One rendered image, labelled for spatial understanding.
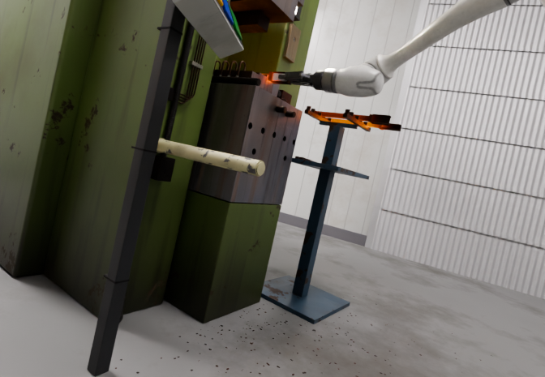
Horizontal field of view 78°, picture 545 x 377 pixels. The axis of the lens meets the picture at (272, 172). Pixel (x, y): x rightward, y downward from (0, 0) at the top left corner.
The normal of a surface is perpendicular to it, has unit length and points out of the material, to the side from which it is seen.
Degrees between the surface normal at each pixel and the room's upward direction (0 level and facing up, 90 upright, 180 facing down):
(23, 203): 90
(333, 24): 90
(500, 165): 90
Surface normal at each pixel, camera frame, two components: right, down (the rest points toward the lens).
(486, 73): -0.37, -0.07
